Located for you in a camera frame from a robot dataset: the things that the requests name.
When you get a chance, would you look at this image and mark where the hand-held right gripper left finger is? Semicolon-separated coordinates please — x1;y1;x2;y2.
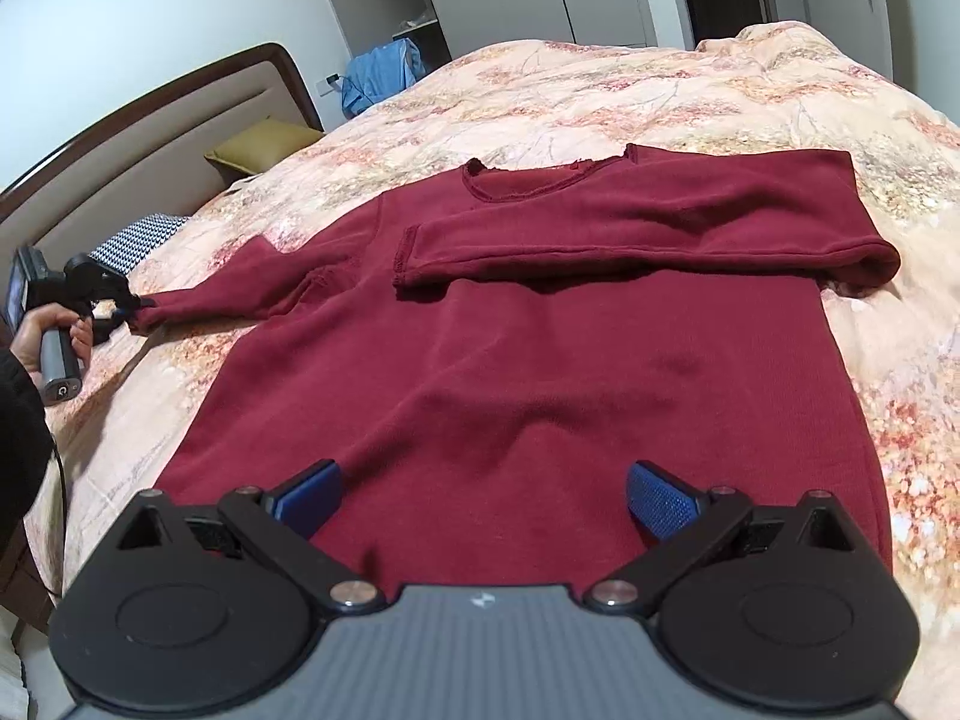
112;459;387;612

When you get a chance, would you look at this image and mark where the dark red sweater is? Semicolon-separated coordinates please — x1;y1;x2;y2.
126;142;901;593

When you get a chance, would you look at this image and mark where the person's left hand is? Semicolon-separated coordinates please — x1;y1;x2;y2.
7;306;95;383

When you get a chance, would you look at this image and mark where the person's left forearm black sleeve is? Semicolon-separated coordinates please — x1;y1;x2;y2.
0;349;52;571

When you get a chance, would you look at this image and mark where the houndstooth pillow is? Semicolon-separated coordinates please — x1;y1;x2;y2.
88;214;192;278

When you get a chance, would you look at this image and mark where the white door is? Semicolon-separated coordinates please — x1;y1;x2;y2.
791;0;897;85

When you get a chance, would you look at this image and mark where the floral beige blanket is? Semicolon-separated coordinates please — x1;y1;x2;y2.
45;21;960;720

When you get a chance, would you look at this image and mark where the beige padded headboard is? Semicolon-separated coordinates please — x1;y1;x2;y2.
0;41;327;260

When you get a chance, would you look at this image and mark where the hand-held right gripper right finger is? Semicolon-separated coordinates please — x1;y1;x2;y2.
585;460;872;612

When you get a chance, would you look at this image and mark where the blue clothing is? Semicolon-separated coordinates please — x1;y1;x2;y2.
341;36;430;119

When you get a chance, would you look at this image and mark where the olive green pillow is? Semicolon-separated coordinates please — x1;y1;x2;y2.
204;118;325;185

